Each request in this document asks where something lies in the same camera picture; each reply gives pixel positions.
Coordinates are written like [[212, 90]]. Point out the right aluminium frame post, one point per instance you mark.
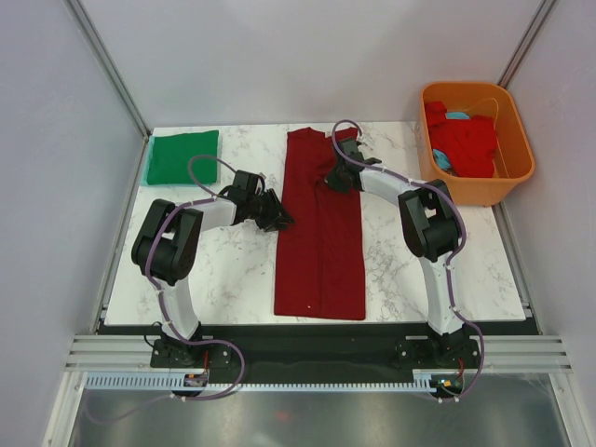
[[528, 38]]

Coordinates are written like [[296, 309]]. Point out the folded green t shirt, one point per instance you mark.
[[171, 155]]

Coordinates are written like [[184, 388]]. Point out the left aluminium frame post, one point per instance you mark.
[[102, 55]]

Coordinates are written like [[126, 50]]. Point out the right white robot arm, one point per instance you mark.
[[431, 225]]

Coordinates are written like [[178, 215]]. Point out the dark red t shirt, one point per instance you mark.
[[320, 271]]

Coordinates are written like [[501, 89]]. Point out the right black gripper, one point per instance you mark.
[[332, 181]]

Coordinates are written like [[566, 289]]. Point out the aluminium frame post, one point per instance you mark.
[[102, 55], [528, 38]]

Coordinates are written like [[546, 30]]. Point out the orange plastic basket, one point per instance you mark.
[[514, 161]]

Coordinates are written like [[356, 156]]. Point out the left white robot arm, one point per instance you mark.
[[166, 246]]

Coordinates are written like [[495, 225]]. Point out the bright red t shirt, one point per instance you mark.
[[469, 144]]

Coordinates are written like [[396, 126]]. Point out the folded teal t shirt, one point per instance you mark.
[[147, 161]]

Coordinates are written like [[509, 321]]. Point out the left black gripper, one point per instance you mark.
[[275, 209]]

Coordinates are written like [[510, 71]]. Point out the aluminium rail profile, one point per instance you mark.
[[504, 354]]

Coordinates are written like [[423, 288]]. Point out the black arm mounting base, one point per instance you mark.
[[347, 350]]

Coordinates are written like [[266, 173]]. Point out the white slotted cable duct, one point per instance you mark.
[[414, 381]]

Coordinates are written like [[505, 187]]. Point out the light blue t shirt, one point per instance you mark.
[[440, 158]]

